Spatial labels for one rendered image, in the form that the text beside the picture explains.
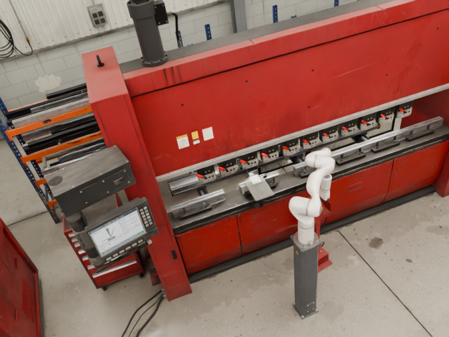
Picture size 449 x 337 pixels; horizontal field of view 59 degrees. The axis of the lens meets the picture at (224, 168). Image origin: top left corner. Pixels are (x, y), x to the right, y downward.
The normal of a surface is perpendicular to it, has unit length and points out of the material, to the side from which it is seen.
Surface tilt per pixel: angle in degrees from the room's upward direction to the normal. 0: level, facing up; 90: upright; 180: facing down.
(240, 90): 90
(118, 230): 90
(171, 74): 90
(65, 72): 90
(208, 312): 0
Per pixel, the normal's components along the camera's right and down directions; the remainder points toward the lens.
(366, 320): -0.13, -0.76
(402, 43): 0.33, 0.58
